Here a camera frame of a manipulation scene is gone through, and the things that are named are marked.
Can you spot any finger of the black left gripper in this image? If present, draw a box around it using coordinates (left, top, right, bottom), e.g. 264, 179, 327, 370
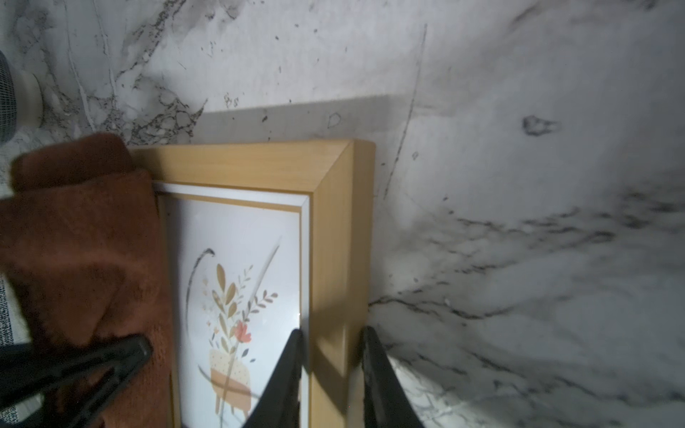
1, 335, 153, 427

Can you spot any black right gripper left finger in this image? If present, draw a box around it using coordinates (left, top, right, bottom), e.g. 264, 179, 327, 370
244, 329, 304, 428

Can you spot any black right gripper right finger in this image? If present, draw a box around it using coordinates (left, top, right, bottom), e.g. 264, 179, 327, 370
362, 326, 424, 428

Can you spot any brown microfibre cloth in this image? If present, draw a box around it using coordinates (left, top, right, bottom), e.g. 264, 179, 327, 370
1, 133, 172, 427

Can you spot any light wood picture frame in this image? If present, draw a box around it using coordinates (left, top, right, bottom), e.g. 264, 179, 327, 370
131, 139, 376, 427

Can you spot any grey flower shaped dish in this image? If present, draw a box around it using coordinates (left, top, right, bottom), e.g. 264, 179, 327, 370
1, 53, 44, 144

